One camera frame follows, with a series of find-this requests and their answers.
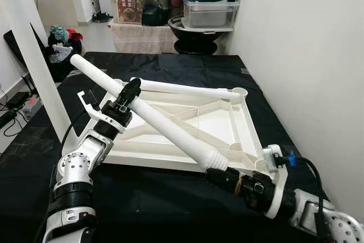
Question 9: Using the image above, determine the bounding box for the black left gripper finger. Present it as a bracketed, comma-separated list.
[119, 78, 143, 102]

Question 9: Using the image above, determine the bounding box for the white plastic table leg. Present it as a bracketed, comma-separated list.
[130, 77, 242, 102]
[69, 53, 229, 171]
[0, 0, 73, 142]

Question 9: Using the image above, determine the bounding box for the black tablecloth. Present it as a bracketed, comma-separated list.
[0, 51, 342, 243]

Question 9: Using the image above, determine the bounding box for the black fabric bag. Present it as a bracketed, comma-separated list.
[45, 41, 86, 83]

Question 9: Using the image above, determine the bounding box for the small black floor item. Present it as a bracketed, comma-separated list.
[92, 13, 113, 23]

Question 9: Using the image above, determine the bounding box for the red cloth item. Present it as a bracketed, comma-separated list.
[67, 28, 84, 42]

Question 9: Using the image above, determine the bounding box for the white plastic wrapper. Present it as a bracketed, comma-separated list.
[52, 46, 73, 61]

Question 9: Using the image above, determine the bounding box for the black wok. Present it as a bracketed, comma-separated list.
[168, 15, 220, 55]

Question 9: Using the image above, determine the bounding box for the grey box device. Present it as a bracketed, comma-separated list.
[22, 98, 43, 120]

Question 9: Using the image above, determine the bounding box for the black power adapter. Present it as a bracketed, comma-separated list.
[5, 92, 29, 107]
[0, 111, 18, 129]

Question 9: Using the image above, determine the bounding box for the clear plastic storage container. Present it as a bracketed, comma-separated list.
[182, 0, 239, 30]

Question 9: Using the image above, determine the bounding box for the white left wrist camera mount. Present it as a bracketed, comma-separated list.
[77, 89, 123, 135]

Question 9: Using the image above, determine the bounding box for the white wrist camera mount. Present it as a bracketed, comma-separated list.
[77, 89, 123, 135]
[262, 143, 291, 220]

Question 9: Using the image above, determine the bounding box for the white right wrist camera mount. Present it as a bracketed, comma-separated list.
[262, 143, 291, 220]

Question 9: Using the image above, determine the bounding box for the black floor cable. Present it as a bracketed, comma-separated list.
[0, 75, 35, 138]

